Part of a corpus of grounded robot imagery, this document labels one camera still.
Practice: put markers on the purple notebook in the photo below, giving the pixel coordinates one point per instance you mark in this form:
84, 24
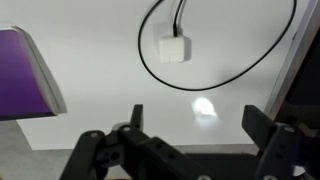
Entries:
20, 73

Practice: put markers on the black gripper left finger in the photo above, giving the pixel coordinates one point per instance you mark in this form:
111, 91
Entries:
110, 153

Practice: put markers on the white charger adapter block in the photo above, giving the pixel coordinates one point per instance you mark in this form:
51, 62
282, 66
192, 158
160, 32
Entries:
172, 49

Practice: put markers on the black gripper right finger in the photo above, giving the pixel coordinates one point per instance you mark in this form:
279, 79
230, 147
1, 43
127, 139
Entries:
283, 150

